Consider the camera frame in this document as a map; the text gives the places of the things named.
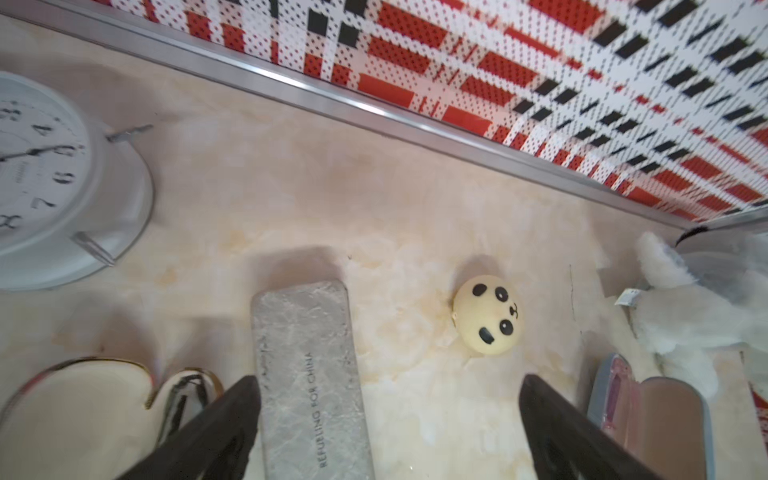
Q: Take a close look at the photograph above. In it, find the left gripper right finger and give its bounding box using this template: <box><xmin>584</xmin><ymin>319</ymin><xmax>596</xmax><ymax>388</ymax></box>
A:
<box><xmin>518</xmin><ymin>374</ymin><xmax>658</xmax><ymax>479</ymax></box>

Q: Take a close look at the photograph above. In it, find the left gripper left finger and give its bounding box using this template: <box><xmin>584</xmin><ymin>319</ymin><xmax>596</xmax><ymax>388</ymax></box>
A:
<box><xmin>121</xmin><ymin>375</ymin><xmax>261</xmax><ymax>480</ymax></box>

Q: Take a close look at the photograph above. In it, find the grey marble teal-lined case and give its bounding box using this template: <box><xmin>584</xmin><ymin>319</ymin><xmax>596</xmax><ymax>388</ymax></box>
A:
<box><xmin>251</xmin><ymin>280</ymin><xmax>375</xmax><ymax>479</ymax></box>

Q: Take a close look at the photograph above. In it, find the blue case with pink glasses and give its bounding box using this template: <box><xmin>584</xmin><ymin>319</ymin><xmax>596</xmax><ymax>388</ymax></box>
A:
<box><xmin>587</xmin><ymin>353</ymin><xmax>715</xmax><ymax>479</ymax></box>

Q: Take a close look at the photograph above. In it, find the beige case with dark glasses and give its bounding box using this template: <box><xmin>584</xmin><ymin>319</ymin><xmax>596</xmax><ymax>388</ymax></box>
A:
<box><xmin>1</xmin><ymin>357</ymin><xmax>224</xmax><ymax>479</ymax></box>

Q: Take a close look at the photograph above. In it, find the yellow panda squishy ball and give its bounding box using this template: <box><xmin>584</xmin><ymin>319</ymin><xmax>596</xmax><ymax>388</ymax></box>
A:
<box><xmin>452</xmin><ymin>275</ymin><xmax>524</xmax><ymax>356</ymax></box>

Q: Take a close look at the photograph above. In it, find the white plush toy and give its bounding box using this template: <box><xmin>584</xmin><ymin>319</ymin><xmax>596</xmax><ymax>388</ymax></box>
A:
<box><xmin>628</xmin><ymin>230</ymin><xmax>767</xmax><ymax>399</ymax></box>

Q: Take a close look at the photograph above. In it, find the white alarm clock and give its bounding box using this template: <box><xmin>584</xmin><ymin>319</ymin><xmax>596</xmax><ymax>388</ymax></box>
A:
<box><xmin>1</xmin><ymin>72</ymin><xmax>154</xmax><ymax>291</ymax></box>

